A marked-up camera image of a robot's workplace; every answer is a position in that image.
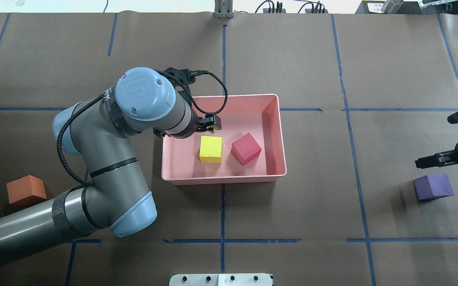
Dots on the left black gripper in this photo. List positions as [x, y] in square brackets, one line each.
[206, 124]

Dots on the yellow foam block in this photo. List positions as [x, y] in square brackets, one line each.
[211, 149]

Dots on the red foam block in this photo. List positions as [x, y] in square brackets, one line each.
[245, 149]

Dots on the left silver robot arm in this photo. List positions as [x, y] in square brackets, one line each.
[93, 145]

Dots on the pink plastic bin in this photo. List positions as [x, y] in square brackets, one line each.
[258, 115]

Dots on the purple foam block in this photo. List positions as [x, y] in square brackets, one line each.
[433, 186]

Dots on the silver metal cylinder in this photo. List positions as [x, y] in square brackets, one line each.
[391, 6]

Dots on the black box under cylinder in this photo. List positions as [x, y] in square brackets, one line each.
[373, 7]

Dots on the orange foam block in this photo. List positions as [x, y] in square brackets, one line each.
[26, 191]

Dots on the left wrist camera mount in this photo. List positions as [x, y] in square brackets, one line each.
[182, 75]

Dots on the aluminium frame post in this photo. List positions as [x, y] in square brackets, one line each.
[223, 9]

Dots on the white pedestal column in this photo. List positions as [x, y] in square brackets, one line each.
[222, 279]

